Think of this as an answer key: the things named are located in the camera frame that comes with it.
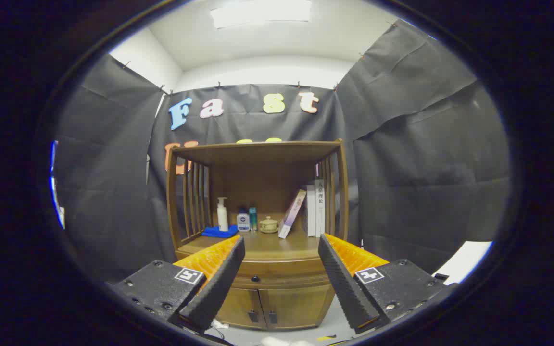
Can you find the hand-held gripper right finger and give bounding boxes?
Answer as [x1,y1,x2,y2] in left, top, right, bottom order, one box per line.
[318,233,458,334]

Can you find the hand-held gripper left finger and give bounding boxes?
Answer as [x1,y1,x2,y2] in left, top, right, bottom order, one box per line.
[110,235,246,332]

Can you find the wooden cabinet door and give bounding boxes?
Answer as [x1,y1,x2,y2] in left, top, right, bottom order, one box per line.
[259,286,335,331]
[217,287,268,330]

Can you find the wooden countertop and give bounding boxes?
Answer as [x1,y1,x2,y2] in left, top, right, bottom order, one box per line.
[177,226,328,262]

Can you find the wooden cabinet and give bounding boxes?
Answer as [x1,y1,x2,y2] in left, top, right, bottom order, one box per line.
[165,139,350,331]

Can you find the blue folded cloth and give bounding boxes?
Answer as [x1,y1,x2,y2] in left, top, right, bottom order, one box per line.
[201,225,239,239]

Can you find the white pump bottle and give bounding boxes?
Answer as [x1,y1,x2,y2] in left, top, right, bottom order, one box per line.
[217,197,229,232]

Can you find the white book black characters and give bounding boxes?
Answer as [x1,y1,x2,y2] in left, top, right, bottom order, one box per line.
[315,179,327,238]

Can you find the purple white leaning book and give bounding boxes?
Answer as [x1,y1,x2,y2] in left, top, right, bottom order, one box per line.
[278,189,307,239]

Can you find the white appliance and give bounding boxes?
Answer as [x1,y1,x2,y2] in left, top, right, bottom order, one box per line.
[433,240,494,285]

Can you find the black backdrop cloth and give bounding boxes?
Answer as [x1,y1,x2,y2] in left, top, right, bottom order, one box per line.
[53,19,513,284]

